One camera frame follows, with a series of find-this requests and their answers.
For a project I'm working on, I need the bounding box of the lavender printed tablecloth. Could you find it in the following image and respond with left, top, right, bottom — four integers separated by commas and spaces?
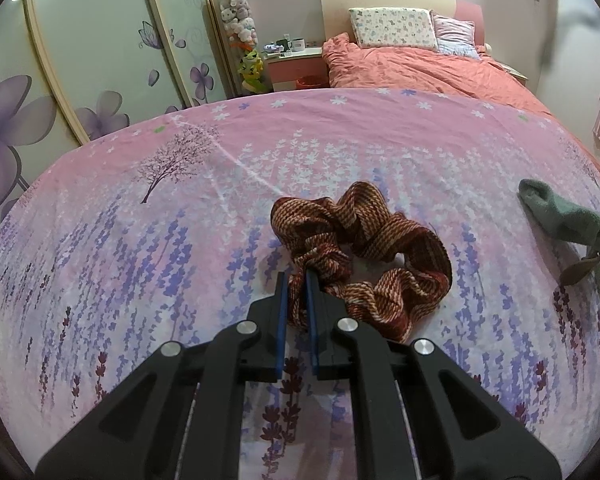
0, 87, 600, 480

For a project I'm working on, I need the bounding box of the pink white nightstand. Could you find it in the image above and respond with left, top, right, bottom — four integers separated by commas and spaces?
262, 46, 328, 92

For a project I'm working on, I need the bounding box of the column of plush toys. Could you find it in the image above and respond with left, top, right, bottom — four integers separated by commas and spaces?
215, 0, 268, 96

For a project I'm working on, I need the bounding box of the orange-pink duvet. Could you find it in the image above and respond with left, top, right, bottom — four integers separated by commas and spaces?
321, 31, 553, 116

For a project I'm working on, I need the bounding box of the green sock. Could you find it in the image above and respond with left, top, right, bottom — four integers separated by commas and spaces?
517, 178, 600, 381

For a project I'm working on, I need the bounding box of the brown leaf shaped scrap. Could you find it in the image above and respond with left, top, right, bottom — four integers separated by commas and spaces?
562, 252, 600, 287

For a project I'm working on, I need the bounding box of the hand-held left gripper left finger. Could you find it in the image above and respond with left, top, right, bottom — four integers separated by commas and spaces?
34, 271, 288, 480

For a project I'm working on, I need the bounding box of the beige bedside table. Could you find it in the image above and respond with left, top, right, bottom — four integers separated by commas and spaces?
497, 62, 529, 92

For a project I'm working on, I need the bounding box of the white floral pillow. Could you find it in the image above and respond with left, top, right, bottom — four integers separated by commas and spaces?
349, 7, 438, 52

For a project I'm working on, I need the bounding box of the brown striped scrunchie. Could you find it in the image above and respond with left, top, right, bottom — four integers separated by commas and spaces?
270, 181, 453, 345

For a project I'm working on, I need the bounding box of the flower printed wardrobe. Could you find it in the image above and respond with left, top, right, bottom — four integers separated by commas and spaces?
0, 0, 236, 261

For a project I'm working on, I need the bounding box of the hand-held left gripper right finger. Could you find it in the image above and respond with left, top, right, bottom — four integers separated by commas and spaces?
305, 270, 563, 480

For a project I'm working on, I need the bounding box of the pink ruffled pillow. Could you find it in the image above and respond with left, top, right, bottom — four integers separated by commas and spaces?
430, 10, 481, 57

